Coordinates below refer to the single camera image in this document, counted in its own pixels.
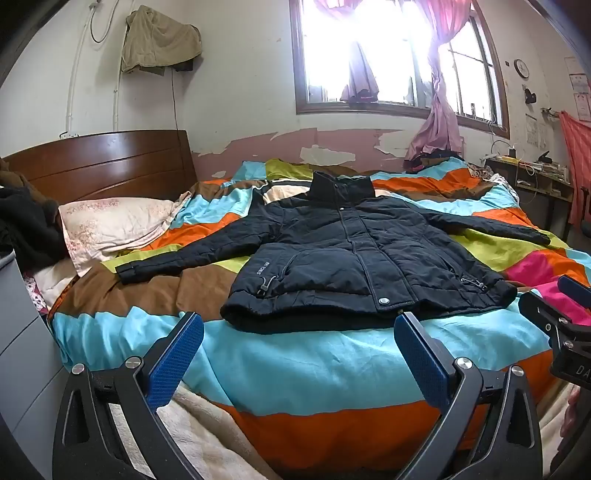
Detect pink curtain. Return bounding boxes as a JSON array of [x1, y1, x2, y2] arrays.
[[314, 0, 485, 162]]

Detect beige cloth on wall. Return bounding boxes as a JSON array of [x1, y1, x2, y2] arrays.
[[121, 6, 204, 75]]

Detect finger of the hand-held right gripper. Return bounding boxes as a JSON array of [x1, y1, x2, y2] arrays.
[[557, 274, 591, 308], [518, 291, 591, 346]]

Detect purple hanging garment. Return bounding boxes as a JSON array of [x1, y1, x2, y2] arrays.
[[340, 41, 380, 103]]

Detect white wall pipe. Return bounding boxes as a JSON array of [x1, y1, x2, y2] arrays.
[[65, 0, 88, 139]]

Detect cream fleece blanket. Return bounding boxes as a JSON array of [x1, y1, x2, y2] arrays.
[[111, 383, 273, 480]]

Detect dark navy padded jacket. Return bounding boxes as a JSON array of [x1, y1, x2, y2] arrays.
[[115, 171, 552, 334]]

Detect paper sheets on wall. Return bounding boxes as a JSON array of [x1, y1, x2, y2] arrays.
[[564, 56, 591, 123]]

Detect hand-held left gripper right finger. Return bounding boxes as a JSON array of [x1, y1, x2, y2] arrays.
[[393, 311, 543, 480]]

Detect pale floral pillow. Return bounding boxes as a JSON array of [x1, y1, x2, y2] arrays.
[[58, 191, 192, 278]]

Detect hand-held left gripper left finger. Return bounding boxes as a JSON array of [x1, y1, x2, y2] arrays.
[[52, 311, 205, 480]]

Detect dark clothes pile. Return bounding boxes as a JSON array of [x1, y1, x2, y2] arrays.
[[0, 157, 70, 273]]

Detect wooden desk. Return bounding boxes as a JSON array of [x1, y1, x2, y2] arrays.
[[485, 154, 575, 232]]

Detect red orange hanging cloth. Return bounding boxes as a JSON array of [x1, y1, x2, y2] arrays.
[[558, 110, 591, 227]]

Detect brown wooden headboard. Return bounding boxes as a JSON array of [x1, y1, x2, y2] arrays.
[[0, 129, 199, 206]]

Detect black wall cable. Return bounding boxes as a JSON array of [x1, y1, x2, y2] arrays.
[[171, 65, 181, 132]]

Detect clothes heap under curtain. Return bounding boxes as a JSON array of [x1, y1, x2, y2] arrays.
[[404, 148, 467, 174]]

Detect white red floral cloth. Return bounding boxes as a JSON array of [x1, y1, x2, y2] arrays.
[[21, 263, 77, 315]]

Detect colourful patchwork quilt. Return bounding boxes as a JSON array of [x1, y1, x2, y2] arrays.
[[48, 157, 591, 467]]

